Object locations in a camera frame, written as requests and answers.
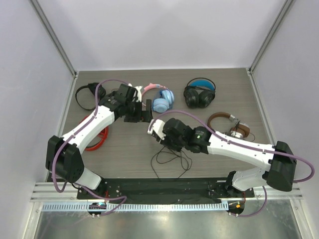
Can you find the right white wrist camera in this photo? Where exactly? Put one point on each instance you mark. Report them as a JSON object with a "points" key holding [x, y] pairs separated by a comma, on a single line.
{"points": [[156, 130]]}

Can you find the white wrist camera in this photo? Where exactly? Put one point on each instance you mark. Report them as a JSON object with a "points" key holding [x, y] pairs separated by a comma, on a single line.
{"points": [[134, 93], [156, 130]]}

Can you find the black headphones with wrapped cable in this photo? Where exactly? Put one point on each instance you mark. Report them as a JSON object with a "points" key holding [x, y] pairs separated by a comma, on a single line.
{"points": [[115, 90]]}

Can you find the brown leather headphones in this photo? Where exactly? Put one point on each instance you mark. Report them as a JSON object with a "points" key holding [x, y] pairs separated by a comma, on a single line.
{"points": [[240, 130]]}

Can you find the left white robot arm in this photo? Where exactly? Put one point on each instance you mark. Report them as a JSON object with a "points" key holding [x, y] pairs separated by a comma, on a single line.
{"points": [[64, 154]]}

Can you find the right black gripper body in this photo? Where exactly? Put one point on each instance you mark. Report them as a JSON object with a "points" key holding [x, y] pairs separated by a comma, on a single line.
{"points": [[168, 142]]}

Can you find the black wired on-ear headphones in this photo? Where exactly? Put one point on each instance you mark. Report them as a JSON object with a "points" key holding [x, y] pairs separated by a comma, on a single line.
{"points": [[184, 160]]}

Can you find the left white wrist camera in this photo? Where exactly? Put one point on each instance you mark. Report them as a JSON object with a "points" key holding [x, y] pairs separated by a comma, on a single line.
{"points": [[134, 93]]}

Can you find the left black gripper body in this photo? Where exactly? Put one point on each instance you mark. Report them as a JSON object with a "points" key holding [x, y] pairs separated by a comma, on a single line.
{"points": [[134, 113]]}

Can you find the pink blue cat-ear headphones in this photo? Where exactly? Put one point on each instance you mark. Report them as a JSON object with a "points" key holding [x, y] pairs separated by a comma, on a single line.
{"points": [[164, 98]]}

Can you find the slotted cable duct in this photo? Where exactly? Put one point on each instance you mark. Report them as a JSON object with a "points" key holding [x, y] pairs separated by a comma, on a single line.
{"points": [[100, 207]]}

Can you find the black headphones far left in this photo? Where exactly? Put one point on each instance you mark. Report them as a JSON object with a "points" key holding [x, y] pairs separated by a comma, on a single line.
{"points": [[85, 96]]}

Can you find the aluminium rail front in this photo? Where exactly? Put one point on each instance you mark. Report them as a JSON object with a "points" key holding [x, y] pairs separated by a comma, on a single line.
{"points": [[45, 192]]}

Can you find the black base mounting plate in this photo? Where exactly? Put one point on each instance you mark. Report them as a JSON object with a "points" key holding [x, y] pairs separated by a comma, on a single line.
{"points": [[169, 191]]}

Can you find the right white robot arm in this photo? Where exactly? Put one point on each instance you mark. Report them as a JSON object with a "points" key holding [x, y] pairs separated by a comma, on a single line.
{"points": [[274, 165]]}

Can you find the black blue over-ear headphones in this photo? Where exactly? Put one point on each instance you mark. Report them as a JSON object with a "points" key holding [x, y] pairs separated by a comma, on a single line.
{"points": [[199, 92]]}

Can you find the red headphones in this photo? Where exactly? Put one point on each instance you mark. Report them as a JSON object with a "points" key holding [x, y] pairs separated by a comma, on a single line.
{"points": [[103, 136]]}

